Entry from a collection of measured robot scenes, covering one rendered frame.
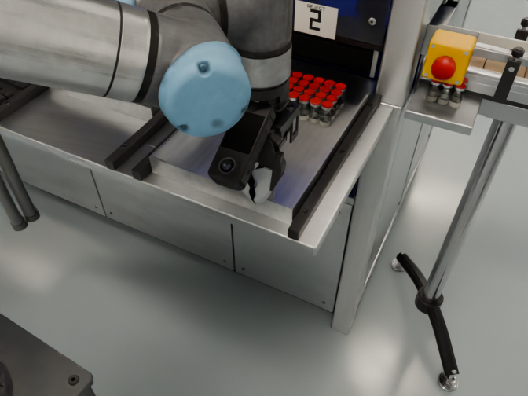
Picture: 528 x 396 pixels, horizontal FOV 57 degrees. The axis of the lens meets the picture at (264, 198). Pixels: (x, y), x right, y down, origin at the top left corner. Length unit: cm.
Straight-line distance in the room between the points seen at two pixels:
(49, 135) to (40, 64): 61
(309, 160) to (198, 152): 20
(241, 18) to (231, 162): 16
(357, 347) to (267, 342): 28
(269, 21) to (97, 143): 49
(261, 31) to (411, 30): 43
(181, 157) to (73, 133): 22
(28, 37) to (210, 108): 14
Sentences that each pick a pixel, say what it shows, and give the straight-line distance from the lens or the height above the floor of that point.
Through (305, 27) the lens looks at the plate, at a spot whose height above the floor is 100.
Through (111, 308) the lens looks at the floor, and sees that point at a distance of 177.
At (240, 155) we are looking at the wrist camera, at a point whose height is 106.
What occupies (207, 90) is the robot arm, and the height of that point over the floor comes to 123.
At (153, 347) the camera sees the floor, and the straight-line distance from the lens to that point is 166.
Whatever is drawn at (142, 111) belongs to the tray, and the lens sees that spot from 96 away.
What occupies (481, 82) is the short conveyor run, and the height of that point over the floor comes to 91.
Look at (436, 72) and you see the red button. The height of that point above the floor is 99.
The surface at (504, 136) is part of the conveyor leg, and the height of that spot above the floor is 78.
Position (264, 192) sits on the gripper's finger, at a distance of 70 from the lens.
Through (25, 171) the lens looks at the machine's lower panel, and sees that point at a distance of 211.
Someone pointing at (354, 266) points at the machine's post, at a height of 35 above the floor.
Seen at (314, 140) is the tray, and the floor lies 88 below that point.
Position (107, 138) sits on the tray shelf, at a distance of 94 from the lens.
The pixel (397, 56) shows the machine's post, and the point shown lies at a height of 99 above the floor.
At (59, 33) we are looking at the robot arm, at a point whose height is 128.
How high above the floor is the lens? 144
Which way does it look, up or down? 45 degrees down
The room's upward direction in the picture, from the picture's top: straight up
